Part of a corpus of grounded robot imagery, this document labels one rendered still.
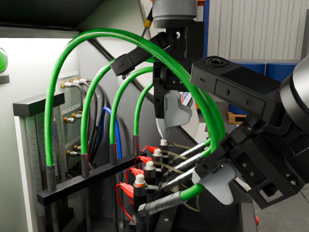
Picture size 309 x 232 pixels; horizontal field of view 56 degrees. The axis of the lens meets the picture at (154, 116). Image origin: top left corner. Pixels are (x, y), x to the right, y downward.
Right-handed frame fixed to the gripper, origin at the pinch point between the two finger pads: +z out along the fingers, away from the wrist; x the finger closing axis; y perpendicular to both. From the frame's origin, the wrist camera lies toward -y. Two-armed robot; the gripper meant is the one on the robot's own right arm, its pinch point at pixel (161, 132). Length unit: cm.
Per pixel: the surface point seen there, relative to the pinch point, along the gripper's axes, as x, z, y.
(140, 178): -0.7, 9.6, -4.0
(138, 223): -0.9, 19.5, -4.5
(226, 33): 650, -30, 13
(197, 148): 23.1, 11.4, 5.2
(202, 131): 88, 27, 2
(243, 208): 27.3, 30.0, 18.6
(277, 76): 474, 43, 101
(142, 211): -10.6, 10.2, -1.0
